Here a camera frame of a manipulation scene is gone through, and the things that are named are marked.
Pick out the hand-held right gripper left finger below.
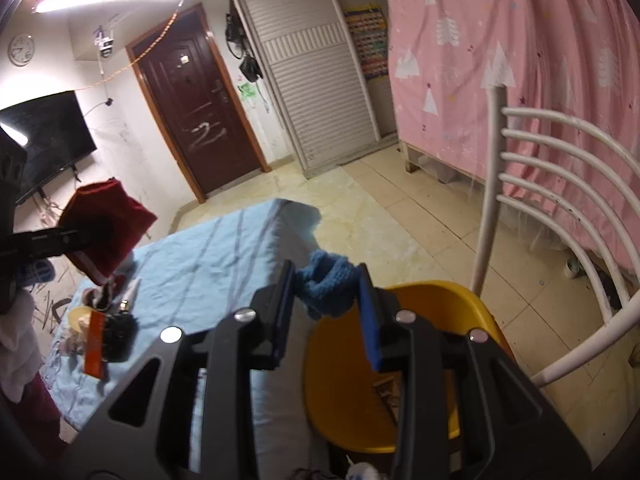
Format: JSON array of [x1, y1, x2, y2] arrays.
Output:
[[65, 260, 296, 480]]

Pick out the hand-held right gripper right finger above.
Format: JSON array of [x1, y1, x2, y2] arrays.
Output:
[[356, 262, 594, 480]]

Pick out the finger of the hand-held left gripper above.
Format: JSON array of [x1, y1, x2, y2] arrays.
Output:
[[0, 220, 115, 262]]

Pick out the red cloth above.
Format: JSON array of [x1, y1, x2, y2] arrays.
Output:
[[58, 177, 159, 286]]

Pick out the blue knitted sock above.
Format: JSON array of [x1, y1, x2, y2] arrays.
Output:
[[295, 249, 362, 320]]

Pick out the yellow plastic basin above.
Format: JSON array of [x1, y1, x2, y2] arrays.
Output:
[[304, 281, 516, 456]]

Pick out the person's left forearm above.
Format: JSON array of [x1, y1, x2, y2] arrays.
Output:
[[0, 287, 45, 403]]

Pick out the black television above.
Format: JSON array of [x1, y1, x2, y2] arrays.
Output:
[[0, 91, 98, 206]]

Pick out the small yellow cup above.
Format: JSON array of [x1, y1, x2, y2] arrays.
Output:
[[67, 307, 94, 335]]

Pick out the light blue tablecloth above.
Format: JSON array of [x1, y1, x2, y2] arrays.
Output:
[[42, 199, 331, 480]]

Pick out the orange packet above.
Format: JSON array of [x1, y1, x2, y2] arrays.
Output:
[[84, 310, 109, 379]]

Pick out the dark red door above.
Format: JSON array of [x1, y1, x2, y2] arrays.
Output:
[[126, 2, 271, 203]]

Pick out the white shutter wardrobe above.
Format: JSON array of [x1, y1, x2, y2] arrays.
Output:
[[227, 0, 383, 178]]

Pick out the black hanging bags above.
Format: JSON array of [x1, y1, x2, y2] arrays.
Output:
[[224, 0, 264, 82]]

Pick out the pink printed curtain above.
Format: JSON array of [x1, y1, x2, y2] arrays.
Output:
[[381, 0, 640, 291]]

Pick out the round wall clock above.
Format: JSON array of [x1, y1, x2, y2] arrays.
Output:
[[8, 35, 36, 67]]

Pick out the wooden bed frame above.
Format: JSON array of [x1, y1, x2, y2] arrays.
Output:
[[397, 139, 422, 174]]

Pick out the orange string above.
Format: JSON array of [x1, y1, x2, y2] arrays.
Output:
[[75, 0, 187, 92]]

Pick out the colourful wall poster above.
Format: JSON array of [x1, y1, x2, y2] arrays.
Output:
[[344, 5, 390, 81]]

